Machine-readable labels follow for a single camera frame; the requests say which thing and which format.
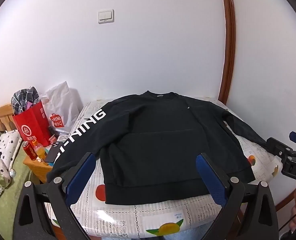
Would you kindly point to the green blanket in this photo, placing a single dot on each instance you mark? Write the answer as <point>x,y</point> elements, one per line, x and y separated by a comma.
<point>10,200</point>

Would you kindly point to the white light switch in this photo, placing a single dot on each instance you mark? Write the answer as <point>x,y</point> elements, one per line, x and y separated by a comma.
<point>105,16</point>

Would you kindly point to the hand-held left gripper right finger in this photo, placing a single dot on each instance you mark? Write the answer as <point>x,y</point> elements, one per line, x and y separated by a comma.
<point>210,177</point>

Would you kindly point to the black t-shirt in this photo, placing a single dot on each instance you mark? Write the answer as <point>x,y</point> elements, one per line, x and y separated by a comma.
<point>158,142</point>

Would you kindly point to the wooden door frame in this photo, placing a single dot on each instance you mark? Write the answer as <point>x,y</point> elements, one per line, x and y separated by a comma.
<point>228,42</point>

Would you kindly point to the fruit-printed tablecloth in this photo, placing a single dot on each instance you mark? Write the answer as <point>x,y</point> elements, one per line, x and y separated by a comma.
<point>138,220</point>

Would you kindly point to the orange drink bottle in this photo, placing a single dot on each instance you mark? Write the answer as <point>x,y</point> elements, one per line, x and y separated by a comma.
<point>39,151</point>

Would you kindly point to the grey plaid cloth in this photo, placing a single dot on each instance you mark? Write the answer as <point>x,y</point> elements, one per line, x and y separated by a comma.
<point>24,98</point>

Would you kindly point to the wooden nightstand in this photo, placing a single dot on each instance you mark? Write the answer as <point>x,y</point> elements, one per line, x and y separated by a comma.
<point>37,170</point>

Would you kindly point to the black smartphone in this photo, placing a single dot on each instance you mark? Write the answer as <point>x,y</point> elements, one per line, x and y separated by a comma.
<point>52,153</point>

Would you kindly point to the white floral quilt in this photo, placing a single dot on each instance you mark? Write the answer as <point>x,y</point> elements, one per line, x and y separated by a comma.
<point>2,145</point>

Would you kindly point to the wooden headboard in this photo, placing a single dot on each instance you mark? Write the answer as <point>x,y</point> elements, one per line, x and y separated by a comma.
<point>1,117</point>

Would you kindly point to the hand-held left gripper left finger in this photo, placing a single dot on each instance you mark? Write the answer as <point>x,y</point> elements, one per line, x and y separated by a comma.
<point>80,172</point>

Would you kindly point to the red paper bag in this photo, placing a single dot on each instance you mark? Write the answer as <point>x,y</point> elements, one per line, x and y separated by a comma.
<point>30,127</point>

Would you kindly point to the red drink can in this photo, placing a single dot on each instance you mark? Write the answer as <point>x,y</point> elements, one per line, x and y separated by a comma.
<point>29,151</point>

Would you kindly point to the white plastic bag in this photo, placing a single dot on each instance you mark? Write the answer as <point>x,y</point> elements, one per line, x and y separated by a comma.
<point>62,105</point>

